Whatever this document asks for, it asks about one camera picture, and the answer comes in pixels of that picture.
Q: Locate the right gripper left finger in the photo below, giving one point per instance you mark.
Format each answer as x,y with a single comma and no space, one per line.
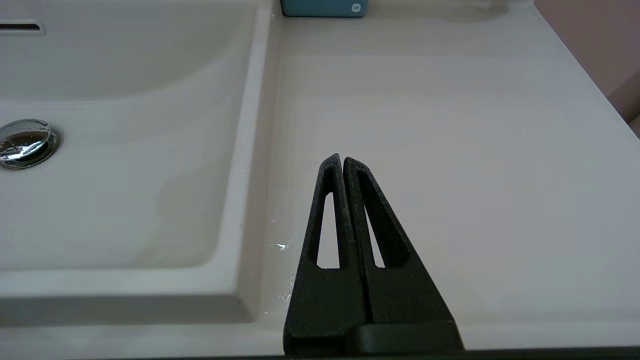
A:
320,310

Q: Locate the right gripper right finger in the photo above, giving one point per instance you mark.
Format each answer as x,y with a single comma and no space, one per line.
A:
405,300

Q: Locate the white sink basin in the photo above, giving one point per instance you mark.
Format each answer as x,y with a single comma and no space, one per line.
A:
125,175

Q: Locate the blue soap tray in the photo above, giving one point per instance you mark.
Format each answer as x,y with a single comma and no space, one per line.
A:
320,7

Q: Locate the chrome drain stopper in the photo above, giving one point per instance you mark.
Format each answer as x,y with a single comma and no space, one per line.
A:
25,142

